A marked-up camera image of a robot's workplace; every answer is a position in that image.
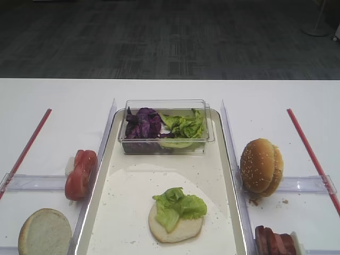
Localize green lettuce in container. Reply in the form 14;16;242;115
159;108;205;149

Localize green lettuce leaf on bun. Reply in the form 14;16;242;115
152;187;207;233

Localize standing tomato slices stack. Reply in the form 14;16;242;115
65;150;98;201

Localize white tomato stopper block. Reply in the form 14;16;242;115
65;157;75;176

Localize meat patty slices stack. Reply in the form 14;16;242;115
255;225;299;255

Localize clear plastic container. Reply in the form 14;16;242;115
117;99;215;155

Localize purple cabbage leaves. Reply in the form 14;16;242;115
125;107;175;139

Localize bottom bun on tray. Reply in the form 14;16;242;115
148;204;204;243

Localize sesame burger buns stack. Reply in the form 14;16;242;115
240;138;284;197

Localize white metal tray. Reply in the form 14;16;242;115
86;110;245;254

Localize right long clear divider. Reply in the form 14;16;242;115
220;100;258;254

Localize long clear divider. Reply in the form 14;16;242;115
220;100;258;254
67;100;117;254

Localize left red strip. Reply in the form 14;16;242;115
0;108;52;198

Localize red strip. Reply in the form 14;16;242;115
286;108;340;215
0;108;52;198

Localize left long clear divider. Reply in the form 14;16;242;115
67;100;117;254

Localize bun half standing left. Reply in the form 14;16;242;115
18;208;72;255

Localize white floor stand base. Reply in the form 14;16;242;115
301;0;333;37

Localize white patty stopper block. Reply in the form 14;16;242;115
290;232;306;255

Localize right red strip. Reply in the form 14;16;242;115
286;108;340;215

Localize clear rail upper right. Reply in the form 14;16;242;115
276;175;337;194

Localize clear rail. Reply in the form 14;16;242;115
276;175;337;194
1;173;66;192
305;250;340;255

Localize clear rail upper left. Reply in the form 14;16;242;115
1;173;66;192

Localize clear rail lower right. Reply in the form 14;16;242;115
305;250;340;255

